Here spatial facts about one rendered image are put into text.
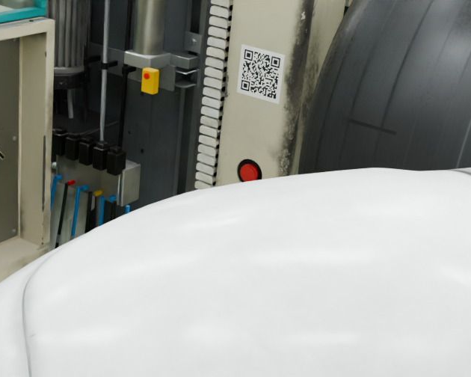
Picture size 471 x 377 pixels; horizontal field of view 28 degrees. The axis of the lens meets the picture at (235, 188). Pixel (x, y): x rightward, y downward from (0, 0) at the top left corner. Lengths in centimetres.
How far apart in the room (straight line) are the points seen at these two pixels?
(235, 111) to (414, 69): 41
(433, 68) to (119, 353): 87
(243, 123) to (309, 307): 117
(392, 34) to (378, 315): 87
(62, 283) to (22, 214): 127
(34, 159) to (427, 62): 67
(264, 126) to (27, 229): 42
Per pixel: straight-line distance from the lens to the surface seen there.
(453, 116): 108
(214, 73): 147
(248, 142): 144
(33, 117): 148
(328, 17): 142
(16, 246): 155
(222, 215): 30
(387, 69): 112
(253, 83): 141
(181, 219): 29
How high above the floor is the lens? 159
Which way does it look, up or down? 22 degrees down
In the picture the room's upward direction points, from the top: 6 degrees clockwise
